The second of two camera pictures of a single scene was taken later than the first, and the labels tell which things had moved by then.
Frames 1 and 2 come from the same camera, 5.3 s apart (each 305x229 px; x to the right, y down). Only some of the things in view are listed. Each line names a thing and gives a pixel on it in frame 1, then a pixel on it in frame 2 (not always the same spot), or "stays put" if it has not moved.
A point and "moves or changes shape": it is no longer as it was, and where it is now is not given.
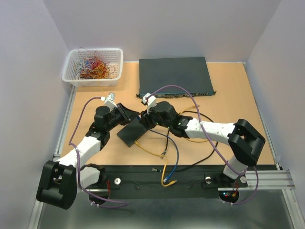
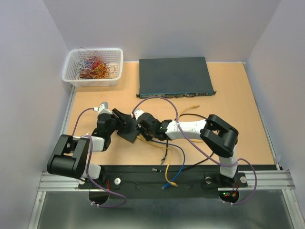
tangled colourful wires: (90, 66) stays put
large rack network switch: (191, 73) stays put
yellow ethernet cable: (187, 139) stays put
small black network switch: (132, 132) moves or changes shape
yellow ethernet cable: (153, 153) to (173, 184)
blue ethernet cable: (165, 179) to (167, 185)
